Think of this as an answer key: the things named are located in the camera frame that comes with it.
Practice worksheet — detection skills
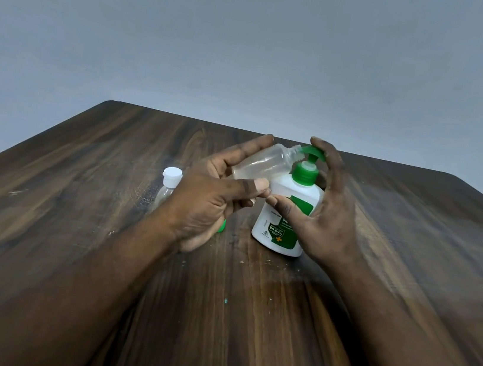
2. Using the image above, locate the white hand sanitizer pump bottle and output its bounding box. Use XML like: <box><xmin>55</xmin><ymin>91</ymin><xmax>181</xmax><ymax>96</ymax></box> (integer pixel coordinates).
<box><xmin>248</xmin><ymin>138</ymin><xmax>332</xmax><ymax>261</ymax></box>

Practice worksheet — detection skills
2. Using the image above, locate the small clear bottle green-capped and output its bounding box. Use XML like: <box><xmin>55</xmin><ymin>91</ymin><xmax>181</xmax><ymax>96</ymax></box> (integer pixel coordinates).
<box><xmin>230</xmin><ymin>136</ymin><xmax>308</xmax><ymax>190</ymax></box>

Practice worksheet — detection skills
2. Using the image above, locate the person's right hand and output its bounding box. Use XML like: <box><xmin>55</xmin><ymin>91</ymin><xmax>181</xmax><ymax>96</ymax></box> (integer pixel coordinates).
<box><xmin>257</xmin><ymin>131</ymin><xmax>380</xmax><ymax>273</ymax></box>

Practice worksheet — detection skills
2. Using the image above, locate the person's left hand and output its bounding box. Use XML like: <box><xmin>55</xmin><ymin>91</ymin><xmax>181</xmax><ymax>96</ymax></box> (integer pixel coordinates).
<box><xmin>155</xmin><ymin>120</ymin><xmax>279</xmax><ymax>265</ymax></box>

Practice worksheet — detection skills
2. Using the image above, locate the person's left forearm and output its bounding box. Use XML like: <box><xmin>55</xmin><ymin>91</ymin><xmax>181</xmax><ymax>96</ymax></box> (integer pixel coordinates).
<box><xmin>0</xmin><ymin>182</ymin><xmax>189</xmax><ymax>366</ymax></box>

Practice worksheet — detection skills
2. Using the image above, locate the small clear bottle white cap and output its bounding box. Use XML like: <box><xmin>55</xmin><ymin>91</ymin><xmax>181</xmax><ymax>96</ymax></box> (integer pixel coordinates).
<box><xmin>150</xmin><ymin>165</ymin><xmax>185</xmax><ymax>215</ymax></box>

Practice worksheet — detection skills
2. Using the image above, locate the person's right forearm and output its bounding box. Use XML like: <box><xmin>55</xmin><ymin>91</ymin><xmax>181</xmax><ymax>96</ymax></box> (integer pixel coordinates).
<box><xmin>310</xmin><ymin>250</ymin><xmax>483</xmax><ymax>366</ymax></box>

